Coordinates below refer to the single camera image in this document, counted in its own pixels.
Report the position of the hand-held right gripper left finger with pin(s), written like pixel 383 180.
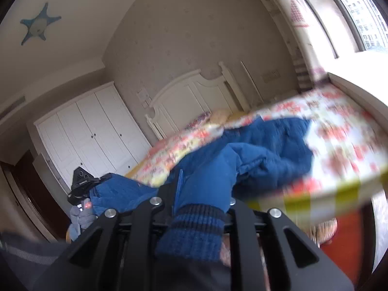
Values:
pixel 169 200

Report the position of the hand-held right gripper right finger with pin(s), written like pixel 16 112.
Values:
pixel 239 218

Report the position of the blue quilted jacket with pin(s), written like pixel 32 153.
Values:
pixel 260 145

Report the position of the person's left forearm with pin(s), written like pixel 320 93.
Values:
pixel 27 251

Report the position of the person's left hand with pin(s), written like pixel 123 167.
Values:
pixel 83 218

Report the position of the yellow daisy bedsheet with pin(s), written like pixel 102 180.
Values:
pixel 135 171

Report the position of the dark wooden door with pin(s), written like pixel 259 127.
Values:
pixel 33 194

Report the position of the white wardrobe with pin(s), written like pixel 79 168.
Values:
pixel 91 127

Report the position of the purple patterned pillow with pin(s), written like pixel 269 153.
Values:
pixel 200 118

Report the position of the cream fluffy pillow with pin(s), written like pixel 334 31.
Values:
pixel 219 114

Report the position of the white wooden headboard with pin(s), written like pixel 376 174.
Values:
pixel 182 97

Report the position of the red mat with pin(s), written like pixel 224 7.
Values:
pixel 345 257

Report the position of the floral quilt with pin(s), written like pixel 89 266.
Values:
pixel 348 145

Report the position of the blue star ceiling lamp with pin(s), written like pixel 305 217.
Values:
pixel 38 25

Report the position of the white window sill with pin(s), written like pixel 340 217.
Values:
pixel 363 78

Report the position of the printed curtain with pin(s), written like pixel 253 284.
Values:
pixel 291 21

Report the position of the window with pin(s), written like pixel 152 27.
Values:
pixel 363 21

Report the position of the wall socket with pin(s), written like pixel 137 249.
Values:
pixel 269 76

